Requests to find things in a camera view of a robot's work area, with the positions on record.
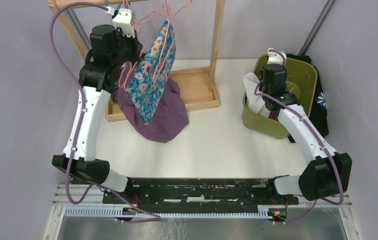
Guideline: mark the blue floral garment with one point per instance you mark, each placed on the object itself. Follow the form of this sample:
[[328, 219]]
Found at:
[[144, 93]]

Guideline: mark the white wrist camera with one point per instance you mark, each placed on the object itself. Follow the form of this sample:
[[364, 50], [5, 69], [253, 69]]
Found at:
[[123, 19], [276, 57]]

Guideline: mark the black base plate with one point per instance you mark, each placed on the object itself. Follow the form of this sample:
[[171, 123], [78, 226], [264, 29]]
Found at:
[[205, 195]]

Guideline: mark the white garment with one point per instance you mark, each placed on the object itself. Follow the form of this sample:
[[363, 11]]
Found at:
[[255, 102]]

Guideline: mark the white cable comb strip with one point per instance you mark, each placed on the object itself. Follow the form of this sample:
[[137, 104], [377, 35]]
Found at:
[[126, 212]]

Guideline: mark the green plastic basket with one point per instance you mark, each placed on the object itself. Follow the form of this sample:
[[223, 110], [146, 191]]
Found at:
[[301, 80]]

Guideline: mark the red polka dot skirt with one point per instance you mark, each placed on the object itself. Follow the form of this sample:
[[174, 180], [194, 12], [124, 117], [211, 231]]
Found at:
[[271, 116]]

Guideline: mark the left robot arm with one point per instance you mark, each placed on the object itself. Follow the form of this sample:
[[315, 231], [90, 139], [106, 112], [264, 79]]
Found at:
[[111, 49]]

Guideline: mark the wooden clothes rack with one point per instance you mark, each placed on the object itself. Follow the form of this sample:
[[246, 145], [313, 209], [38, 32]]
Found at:
[[197, 85]]

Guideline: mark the black floral cloth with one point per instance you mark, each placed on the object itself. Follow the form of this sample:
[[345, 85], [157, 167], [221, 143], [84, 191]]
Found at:
[[318, 114]]

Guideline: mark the purple garment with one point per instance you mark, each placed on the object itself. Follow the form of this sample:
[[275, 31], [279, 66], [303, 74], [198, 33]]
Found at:
[[169, 119]]

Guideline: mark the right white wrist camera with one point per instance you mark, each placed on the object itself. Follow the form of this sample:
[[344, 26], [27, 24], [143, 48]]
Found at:
[[276, 57]]

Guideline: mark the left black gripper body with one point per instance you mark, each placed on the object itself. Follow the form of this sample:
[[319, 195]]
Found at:
[[128, 50]]

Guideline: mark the pink hanger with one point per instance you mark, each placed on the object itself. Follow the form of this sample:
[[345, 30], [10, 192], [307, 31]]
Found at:
[[127, 70], [169, 39], [160, 10]]

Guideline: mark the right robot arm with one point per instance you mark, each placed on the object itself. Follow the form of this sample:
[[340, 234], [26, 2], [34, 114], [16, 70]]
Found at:
[[327, 173]]

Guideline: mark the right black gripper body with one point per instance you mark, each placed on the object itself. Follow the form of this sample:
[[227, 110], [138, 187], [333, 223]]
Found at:
[[262, 86]]

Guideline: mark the grey blue hanger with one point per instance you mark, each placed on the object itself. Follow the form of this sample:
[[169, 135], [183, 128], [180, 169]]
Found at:
[[116, 4]]

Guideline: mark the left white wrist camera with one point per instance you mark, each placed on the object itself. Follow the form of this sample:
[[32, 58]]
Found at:
[[123, 19]]

